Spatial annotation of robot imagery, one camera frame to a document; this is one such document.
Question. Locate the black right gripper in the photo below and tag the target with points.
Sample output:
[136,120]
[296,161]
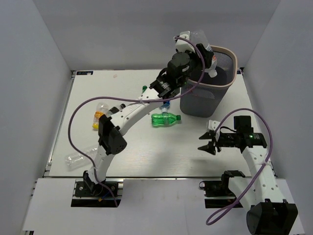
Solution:
[210,148]

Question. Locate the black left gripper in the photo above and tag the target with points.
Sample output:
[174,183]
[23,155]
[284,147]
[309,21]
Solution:
[207,55]

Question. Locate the clear crushed bottle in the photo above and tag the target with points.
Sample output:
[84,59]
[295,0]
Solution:
[199,37]

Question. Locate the clear bottle blue label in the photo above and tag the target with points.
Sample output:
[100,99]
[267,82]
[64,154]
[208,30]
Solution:
[165,107]

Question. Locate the large clear bottle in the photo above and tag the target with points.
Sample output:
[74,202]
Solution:
[77,160]

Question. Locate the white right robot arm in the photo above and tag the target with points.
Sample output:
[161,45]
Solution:
[267,210]

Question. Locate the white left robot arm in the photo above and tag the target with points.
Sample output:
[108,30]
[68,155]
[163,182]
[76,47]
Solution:
[187,60]

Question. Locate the dark mesh waste bin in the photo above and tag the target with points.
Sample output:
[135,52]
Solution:
[205,98]

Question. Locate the clear bottle black label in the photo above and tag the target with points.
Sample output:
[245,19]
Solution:
[115,109]

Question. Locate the clear bottle yellow label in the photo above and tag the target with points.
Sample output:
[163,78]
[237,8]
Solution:
[101,109]

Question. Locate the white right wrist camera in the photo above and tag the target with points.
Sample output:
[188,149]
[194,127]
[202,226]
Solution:
[212,125]

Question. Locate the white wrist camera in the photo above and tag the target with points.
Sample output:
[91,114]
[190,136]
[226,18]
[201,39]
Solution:
[181,45]
[212,125]

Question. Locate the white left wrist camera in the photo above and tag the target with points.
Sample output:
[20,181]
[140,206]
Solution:
[181,45]

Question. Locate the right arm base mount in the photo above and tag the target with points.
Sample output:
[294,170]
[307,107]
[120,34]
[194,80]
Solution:
[215,196]

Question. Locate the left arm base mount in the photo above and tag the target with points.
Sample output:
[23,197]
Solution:
[101,198]

